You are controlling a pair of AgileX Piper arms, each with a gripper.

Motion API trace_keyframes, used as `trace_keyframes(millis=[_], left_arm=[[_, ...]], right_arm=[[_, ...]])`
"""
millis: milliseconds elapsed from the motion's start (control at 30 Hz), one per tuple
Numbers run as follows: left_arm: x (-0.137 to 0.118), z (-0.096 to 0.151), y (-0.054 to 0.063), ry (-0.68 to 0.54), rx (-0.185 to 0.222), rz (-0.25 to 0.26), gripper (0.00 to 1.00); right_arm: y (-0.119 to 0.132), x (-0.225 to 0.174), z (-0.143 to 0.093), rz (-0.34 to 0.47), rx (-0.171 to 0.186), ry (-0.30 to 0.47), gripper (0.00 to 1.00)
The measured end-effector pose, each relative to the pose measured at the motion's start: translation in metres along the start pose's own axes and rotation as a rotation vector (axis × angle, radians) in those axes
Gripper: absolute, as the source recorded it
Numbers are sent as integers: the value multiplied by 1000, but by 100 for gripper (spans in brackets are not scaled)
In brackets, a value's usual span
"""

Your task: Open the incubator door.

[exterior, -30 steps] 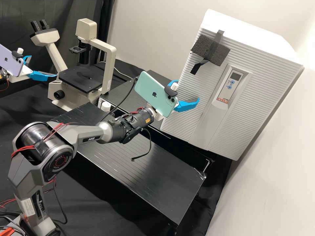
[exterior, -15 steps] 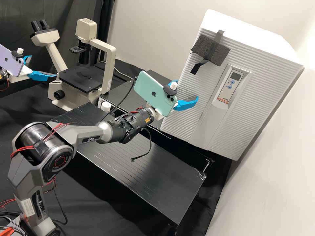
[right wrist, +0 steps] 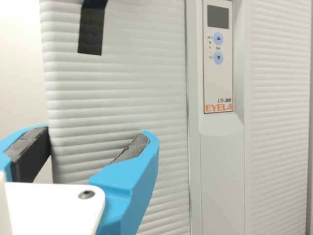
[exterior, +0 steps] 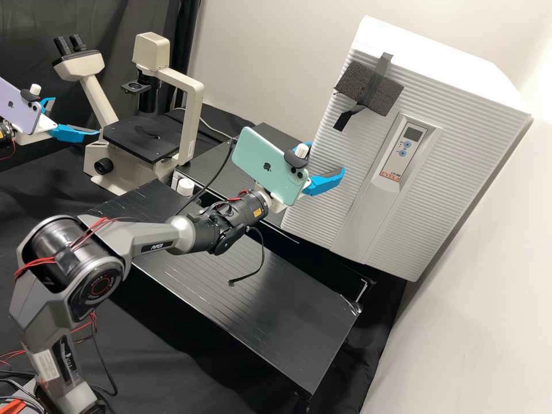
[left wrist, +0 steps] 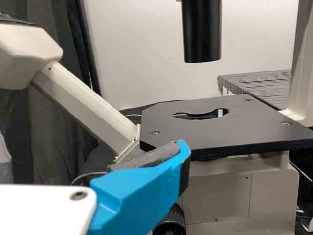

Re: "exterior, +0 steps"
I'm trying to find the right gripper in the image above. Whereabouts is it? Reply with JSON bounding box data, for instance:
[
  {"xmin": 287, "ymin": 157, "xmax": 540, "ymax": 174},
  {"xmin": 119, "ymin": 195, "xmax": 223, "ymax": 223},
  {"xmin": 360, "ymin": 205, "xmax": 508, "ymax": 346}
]
[{"xmin": 255, "ymin": 141, "xmax": 347, "ymax": 214}]

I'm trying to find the left wrist camera phone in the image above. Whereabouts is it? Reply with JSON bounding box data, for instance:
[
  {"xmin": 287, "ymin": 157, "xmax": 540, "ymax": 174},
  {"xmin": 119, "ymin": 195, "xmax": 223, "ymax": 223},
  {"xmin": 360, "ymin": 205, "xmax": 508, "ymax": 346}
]
[{"xmin": 0, "ymin": 76, "xmax": 45, "ymax": 135}]

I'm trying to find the wrist camera phone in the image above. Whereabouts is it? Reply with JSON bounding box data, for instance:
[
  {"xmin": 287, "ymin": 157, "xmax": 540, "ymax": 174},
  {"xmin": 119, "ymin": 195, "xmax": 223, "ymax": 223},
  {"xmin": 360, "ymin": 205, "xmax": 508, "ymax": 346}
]
[
  {"xmin": 0, "ymin": 76, "xmax": 45, "ymax": 135},
  {"xmin": 231, "ymin": 125, "xmax": 312, "ymax": 206}
]

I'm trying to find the white cable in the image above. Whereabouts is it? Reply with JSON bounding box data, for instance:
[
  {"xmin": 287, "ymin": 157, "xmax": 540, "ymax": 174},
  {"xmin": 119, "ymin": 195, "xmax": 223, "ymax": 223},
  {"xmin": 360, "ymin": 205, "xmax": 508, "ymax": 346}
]
[{"xmin": 201, "ymin": 118, "xmax": 235, "ymax": 140}]

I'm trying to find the cream microscope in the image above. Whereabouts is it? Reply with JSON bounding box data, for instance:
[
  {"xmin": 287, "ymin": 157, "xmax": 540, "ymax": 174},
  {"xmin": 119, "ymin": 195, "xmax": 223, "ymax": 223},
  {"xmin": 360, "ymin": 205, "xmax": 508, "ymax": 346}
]
[{"xmin": 52, "ymin": 33, "xmax": 206, "ymax": 196}]

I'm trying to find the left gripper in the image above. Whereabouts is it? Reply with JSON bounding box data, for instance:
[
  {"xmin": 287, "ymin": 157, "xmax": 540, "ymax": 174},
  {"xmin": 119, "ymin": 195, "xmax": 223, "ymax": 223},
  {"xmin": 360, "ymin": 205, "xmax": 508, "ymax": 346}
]
[{"xmin": 17, "ymin": 96, "xmax": 101, "ymax": 145}]

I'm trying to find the white incubator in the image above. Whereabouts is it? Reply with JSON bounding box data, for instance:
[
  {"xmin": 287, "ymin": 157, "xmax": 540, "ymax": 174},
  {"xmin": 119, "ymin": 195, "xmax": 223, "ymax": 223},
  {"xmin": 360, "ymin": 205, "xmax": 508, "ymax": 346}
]
[{"xmin": 350, "ymin": 15, "xmax": 535, "ymax": 124}]

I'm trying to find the black cable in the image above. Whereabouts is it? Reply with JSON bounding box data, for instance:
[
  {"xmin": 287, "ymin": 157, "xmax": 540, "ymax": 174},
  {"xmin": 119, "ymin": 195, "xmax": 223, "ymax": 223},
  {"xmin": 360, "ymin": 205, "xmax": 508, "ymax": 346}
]
[
  {"xmin": 189, "ymin": 135, "xmax": 237, "ymax": 212},
  {"xmin": 227, "ymin": 225, "xmax": 266, "ymax": 288},
  {"xmin": 88, "ymin": 319, "xmax": 120, "ymax": 398}
]

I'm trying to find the right wrist camera phone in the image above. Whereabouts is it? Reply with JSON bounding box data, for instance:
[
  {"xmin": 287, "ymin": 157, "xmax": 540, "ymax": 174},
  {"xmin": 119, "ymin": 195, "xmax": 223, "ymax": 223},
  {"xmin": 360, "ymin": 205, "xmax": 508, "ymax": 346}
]
[{"xmin": 231, "ymin": 125, "xmax": 312, "ymax": 206}]

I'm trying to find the black platform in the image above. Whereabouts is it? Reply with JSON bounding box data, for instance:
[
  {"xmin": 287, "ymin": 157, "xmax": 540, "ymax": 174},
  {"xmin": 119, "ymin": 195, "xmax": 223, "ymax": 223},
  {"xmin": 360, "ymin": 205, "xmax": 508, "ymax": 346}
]
[
  {"xmin": 88, "ymin": 179, "xmax": 364, "ymax": 396},
  {"xmin": 144, "ymin": 106, "xmax": 377, "ymax": 304}
]

